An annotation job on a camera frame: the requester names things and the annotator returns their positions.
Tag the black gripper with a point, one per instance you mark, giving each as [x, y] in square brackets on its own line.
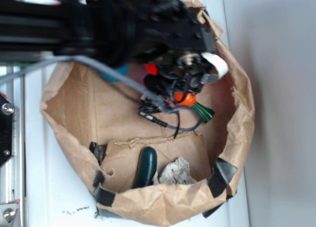
[166, 31]

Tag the orange toy carrot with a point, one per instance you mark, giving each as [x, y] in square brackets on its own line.
[178, 90]

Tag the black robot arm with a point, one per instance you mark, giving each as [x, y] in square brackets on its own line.
[111, 31]

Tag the brown paper bag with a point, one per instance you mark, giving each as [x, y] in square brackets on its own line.
[101, 135]

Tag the crumpled white paper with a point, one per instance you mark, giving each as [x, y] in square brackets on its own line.
[177, 172]

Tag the dark green toy cucumber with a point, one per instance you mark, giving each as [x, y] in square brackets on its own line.
[146, 169]

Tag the wrist camera with cables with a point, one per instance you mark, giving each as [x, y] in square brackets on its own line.
[205, 68]

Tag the aluminium rail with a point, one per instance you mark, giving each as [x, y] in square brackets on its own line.
[12, 174]

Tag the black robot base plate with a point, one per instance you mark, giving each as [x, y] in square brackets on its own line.
[6, 129]

